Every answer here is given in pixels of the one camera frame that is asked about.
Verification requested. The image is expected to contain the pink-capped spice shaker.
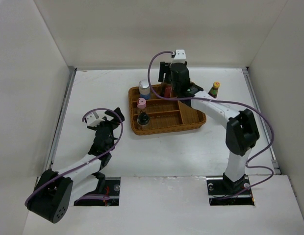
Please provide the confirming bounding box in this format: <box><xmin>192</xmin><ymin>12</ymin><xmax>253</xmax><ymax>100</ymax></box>
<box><xmin>136</xmin><ymin>97</ymin><xmax>147</xmax><ymax>109</ymax></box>

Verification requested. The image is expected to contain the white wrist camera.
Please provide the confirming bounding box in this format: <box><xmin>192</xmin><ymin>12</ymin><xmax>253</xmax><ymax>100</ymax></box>
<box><xmin>82</xmin><ymin>111</ymin><xmax>104</xmax><ymax>127</ymax></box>
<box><xmin>171</xmin><ymin>49</ymin><xmax>186</xmax><ymax>61</ymax></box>

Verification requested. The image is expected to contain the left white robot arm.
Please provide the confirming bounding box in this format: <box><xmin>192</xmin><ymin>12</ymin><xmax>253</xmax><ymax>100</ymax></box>
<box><xmin>25</xmin><ymin>107</ymin><xmax>125</xmax><ymax>224</ymax></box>

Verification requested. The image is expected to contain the purple cable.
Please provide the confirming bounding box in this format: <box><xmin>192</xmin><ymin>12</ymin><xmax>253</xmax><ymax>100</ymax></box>
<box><xmin>147</xmin><ymin>50</ymin><xmax>275</xmax><ymax>199</ymax></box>
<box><xmin>24</xmin><ymin>108</ymin><xmax>125</xmax><ymax>209</ymax></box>

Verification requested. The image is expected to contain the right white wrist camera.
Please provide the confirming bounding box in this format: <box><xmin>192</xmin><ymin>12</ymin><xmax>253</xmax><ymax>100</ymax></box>
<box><xmin>171</xmin><ymin>49</ymin><xmax>186</xmax><ymax>61</ymax></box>

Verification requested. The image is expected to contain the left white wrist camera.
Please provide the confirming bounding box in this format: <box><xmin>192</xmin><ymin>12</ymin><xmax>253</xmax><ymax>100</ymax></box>
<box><xmin>82</xmin><ymin>111</ymin><xmax>104</xmax><ymax>127</ymax></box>

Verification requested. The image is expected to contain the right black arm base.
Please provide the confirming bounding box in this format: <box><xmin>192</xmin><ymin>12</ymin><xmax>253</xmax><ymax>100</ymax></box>
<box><xmin>206</xmin><ymin>176</ymin><xmax>254</xmax><ymax>206</ymax></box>

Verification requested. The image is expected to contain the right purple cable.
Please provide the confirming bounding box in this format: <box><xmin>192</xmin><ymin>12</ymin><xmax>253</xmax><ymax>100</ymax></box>
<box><xmin>147</xmin><ymin>50</ymin><xmax>275</xmax><ymax>199</ymax></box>

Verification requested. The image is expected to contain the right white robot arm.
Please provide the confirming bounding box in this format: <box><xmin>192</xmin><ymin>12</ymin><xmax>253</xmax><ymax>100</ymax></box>
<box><xmin>158</xmin><ymin>62</ymin><xmax>259</xmax><ymax>194</ymax></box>

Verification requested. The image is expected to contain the yellow-capped red sauce bottle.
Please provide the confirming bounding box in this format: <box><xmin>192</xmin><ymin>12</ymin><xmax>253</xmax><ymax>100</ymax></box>
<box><xmin>208</xmin><ymin>82</ymin><xmax>220</xmax><ymax>98</ymax></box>

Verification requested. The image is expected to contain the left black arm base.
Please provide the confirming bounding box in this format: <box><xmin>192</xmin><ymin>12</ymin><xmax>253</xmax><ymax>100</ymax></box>
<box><xmin>73</xmin><ymin>172</ymin><xmax>121</xmax><ymax>207</ymax></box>

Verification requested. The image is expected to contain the brown wicker divided basket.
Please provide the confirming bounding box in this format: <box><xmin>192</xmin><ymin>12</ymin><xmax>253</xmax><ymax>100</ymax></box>
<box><xmin>128</xmin><ymin>87</ymin><xmax>206</xmax><ymax>136</ymax></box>

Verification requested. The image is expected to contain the black-capped shaker blue label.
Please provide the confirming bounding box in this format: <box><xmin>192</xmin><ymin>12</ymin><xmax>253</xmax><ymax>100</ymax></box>
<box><xmin>138</xmin><ymin>80</ymin><xmax>151</xmax><ymax>100</ymax></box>

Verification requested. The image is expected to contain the black-capped pepper grinder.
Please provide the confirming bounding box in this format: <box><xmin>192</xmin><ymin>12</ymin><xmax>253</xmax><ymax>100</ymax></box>
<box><xmin>137</xmin><ymin>112</ymin><xmax>150</xmax><ymax>130</ymax></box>

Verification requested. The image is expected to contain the tall black-capped sauce bottle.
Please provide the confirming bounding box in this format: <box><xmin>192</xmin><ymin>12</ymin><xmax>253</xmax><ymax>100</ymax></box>
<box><xmin>160</xmin><ymin>82</ymin><xmax>172</xmax><ymax>98</ymax></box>

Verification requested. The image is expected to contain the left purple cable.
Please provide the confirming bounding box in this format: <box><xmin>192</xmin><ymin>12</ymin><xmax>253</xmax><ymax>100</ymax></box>
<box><xmin>24</xmin><ymin>108</ymin><xmax>125</xmax><ymax>209</ymax></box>

